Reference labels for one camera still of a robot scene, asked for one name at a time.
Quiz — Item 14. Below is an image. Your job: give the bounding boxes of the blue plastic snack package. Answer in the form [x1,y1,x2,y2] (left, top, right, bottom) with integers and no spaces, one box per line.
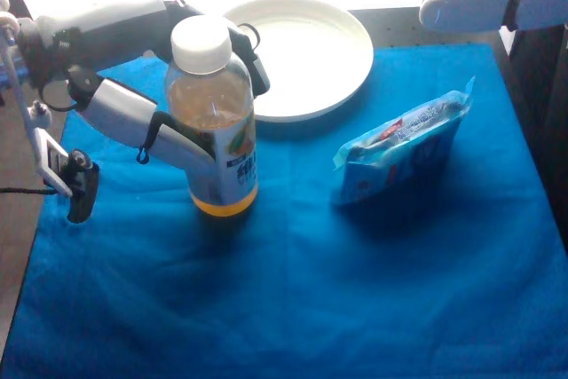
[331,75,477,208]

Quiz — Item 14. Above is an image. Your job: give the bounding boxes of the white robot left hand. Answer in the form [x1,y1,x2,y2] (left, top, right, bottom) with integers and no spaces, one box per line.
[20,0,271,176]

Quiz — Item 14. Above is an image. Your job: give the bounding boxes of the white round plate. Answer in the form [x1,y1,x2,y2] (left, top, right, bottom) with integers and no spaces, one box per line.
[223,0,375,123]

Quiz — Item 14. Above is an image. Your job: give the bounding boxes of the orange juice bottle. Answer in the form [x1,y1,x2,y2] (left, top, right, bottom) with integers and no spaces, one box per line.
[164,14,260,218]

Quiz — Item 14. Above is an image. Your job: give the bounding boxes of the black camera cable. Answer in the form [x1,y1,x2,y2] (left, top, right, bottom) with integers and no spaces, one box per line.
[0,186,58,197]

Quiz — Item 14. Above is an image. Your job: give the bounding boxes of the blue table cloth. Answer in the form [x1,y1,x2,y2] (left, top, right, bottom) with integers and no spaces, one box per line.
[0,43,568,379]

